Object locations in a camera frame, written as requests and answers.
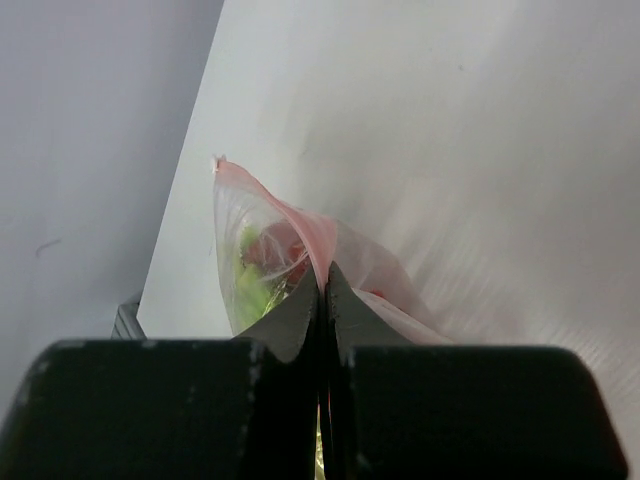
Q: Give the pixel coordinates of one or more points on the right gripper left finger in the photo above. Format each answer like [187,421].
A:
[241,408]

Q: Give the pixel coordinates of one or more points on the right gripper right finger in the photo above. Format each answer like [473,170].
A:
[397,410]

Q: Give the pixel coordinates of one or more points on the green white celery toy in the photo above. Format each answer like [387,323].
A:
[253,297]

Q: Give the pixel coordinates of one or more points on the clear zip top bag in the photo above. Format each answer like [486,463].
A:
[240,201]

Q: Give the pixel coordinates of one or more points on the red lobster toy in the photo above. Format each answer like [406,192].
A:
[284,259]

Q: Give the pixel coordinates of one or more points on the aluminium mounting rail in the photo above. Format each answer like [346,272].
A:
[126,325]

